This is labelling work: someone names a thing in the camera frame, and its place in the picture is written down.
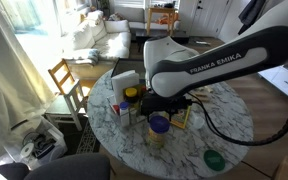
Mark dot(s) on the white sheer curtain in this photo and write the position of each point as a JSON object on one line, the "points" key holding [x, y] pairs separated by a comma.
{"points": [[10, 83]]}

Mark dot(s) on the dark hanging jacket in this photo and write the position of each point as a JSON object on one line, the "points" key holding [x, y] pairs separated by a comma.
{"points": [[252, 13]]}

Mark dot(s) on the wooden slat chair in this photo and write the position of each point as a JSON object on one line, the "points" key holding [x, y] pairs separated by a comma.
{"points": [[64, 78]]}

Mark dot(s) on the yellow lid jar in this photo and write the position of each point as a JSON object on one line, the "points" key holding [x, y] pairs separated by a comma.
{"points": [[131, 95]]}

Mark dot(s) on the orange cloth item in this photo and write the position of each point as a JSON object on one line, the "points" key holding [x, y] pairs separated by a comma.
{"points": [[165, 19]]}

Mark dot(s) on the clear plastic organizer tray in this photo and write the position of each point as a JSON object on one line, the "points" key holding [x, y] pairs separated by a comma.
{"points": [[110, 101]]}

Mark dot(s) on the small red cap container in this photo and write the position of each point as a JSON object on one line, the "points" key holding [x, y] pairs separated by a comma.
{"points": [[116, 109]]}

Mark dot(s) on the silver disc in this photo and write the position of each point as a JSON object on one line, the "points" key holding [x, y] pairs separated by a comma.
{"points": [[27, 150]]}

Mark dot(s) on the white sofa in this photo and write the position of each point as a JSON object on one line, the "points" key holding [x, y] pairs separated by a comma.
{"points": [[97, 40]]}

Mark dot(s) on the grey upholstered chair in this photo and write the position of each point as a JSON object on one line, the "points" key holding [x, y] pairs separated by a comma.
{"points": [[67, 166]]}

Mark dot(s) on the yellow dog picture book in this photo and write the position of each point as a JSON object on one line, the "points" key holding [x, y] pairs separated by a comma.
{"points": [[180, 118]]}

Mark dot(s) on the patterned floor rug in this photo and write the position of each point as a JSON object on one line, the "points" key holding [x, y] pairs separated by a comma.
{"points": [[88, 140]]}

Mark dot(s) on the red cap sauce bottle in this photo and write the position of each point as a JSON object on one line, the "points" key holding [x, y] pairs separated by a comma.
{"points": [[144, 90]]}

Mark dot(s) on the small white chair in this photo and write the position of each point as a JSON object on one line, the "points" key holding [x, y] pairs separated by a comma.
{"points": [[67, 105]]}

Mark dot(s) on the light wooden block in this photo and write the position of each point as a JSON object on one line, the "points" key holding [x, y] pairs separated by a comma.
{"points": [[208, 89], [199, 96]]}

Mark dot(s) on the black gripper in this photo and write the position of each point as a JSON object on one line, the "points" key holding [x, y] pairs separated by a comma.
{"points": [[164, 104]]}

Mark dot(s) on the white drawer cabinet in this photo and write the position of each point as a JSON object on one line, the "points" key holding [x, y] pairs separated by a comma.
{"points": [[282, 81]]}

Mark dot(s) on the white bottle blue cap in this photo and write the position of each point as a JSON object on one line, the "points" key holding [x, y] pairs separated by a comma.
{"points": [[124, 114]]}

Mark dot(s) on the white plastic measuring cup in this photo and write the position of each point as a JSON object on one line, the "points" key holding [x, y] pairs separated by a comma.
{"points": [[197, 122]]}

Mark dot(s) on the white napkin stack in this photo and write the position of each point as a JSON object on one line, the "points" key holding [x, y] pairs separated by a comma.
{"points": [[125, 83]]}

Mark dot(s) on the dark low table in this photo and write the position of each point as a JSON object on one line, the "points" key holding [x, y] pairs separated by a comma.
{"points": [[160, 35]]}

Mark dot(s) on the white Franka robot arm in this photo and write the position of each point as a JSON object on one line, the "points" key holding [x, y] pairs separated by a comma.
{"points": [[217, 63]]}

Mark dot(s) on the white panel door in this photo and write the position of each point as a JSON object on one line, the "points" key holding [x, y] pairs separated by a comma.
{"points": [[207, 16]]}

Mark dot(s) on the dark grey office chair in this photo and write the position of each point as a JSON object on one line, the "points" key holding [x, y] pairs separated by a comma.
{"points": [[12, 171]]}

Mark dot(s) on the green round plastic lid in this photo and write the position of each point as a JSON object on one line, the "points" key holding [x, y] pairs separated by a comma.
{"points": [[214, 160]]}

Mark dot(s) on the tall wooden table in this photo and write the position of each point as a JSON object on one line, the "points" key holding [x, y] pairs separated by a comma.
{"points": [[160, 10]]}

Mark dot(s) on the clear plastic storage bin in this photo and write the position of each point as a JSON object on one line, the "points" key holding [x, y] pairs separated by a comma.
{"points": [[44, 146]]}

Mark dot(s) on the grey throw blanket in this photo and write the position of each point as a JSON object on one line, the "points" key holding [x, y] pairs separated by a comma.
{"points": [[84, 55]]}

